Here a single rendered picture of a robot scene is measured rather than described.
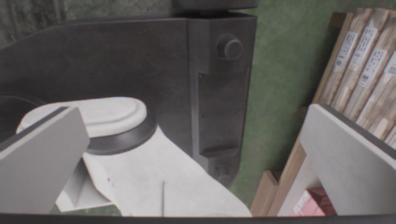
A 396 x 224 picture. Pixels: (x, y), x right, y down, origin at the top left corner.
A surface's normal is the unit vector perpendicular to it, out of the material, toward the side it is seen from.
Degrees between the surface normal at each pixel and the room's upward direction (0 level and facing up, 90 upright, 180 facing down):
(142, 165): 90
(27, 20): 0
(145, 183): 90
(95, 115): 90
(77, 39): 0
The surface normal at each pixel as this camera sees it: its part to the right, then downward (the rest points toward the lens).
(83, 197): -0.02, -0.86
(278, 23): 0.18, 0.50
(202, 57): -0.56, 0.43
